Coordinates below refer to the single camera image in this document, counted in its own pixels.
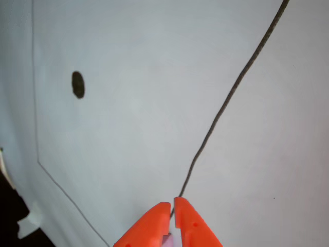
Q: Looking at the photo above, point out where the pink cube block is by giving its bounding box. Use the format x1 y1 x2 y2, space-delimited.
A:
161 232 178 247

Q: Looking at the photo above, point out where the black dot mark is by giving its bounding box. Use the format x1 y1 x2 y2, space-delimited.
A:
71 71 86 100

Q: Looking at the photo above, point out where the white tape piece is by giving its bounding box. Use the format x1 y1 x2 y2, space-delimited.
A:
17 202 43 239

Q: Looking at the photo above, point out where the white paper sheet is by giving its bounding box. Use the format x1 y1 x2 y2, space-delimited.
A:
0 0 329 247

